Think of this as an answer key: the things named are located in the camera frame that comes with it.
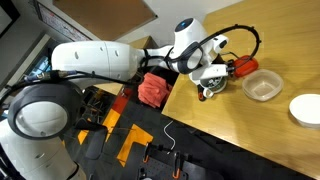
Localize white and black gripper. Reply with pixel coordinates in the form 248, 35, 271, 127
189, 64, 228, 85

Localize foil sweets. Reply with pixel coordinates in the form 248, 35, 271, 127
206, 78, 221, 88

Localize red plastic container lid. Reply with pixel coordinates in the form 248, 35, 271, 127
233, 55, 259, 78

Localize clear plastic tupperware container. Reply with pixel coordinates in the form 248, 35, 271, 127
242, 69, 284, 102

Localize white green christmas mug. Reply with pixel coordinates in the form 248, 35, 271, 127
200, 77, 227, 98

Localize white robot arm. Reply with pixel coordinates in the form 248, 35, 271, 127
0, 18, 261, 180

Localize black office chair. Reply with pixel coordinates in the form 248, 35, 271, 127
136, 67, 178, 109

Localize pink cloth on chair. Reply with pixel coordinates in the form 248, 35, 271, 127
138, 73, 172, 108

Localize black orange clamp right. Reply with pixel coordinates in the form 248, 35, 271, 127
172, 152, 181, 180

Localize black orange clamp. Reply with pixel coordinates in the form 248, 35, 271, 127
142, 143, 151, 163
172, 152, 181, 180

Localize black orange clamp left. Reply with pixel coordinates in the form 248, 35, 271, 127
142, 143, 151, 163

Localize cork notice board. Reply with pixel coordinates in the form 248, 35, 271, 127
53, 0, 157, 40

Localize white cable on floor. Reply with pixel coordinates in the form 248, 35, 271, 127
163, 120, 177, 155

